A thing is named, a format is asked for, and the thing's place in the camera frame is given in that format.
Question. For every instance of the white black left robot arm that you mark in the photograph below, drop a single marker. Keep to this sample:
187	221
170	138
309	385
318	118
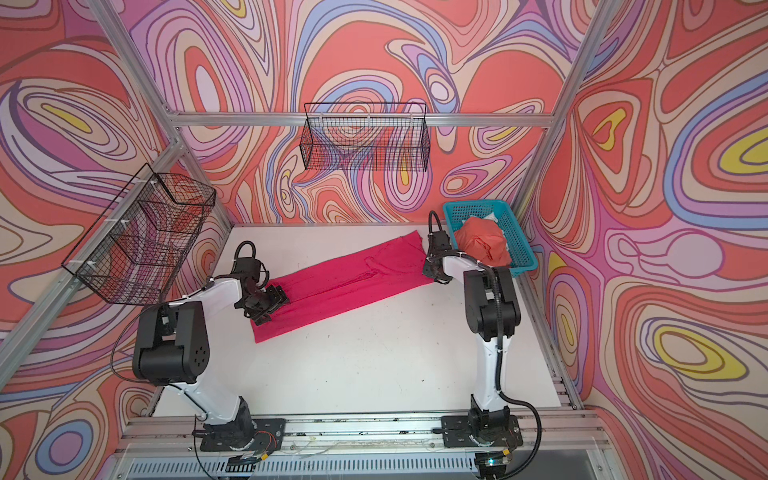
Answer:
172	349

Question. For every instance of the black wire basket left wall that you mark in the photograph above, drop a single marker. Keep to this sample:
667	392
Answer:
132	254

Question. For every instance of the aluminium frame corner post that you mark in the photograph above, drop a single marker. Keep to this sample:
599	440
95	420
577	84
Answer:
118	36
587	51

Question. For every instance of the aluminium frame corner post left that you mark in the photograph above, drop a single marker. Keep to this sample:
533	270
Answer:
118	36

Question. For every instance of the aluminium frame corner post right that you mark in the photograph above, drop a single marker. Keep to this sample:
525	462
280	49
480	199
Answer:
587	51

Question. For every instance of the black wire basket wall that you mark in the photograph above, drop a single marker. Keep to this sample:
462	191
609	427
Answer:
132	254
365	146

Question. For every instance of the aluminium horizontal back bar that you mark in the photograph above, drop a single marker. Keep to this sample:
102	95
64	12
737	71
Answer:
537	120

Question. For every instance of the teal plastic basket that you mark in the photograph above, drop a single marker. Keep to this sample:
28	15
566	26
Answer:
457	213

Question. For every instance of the coral red t shirt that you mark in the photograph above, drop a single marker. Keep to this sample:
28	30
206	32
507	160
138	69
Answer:
485	241

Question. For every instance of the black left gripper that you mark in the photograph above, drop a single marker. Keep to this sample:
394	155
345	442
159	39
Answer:
279	299

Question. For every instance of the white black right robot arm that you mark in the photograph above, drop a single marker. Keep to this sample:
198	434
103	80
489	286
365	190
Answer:
493	313

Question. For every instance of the aluminium left wall bar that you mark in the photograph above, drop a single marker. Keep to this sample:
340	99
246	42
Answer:
20	341

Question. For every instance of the black wire basket back wall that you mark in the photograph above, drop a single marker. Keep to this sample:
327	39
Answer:
365	146

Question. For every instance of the magenta t shirt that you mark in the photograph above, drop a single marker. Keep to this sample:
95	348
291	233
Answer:
346	283

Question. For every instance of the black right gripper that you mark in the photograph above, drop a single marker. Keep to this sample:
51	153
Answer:
430	270

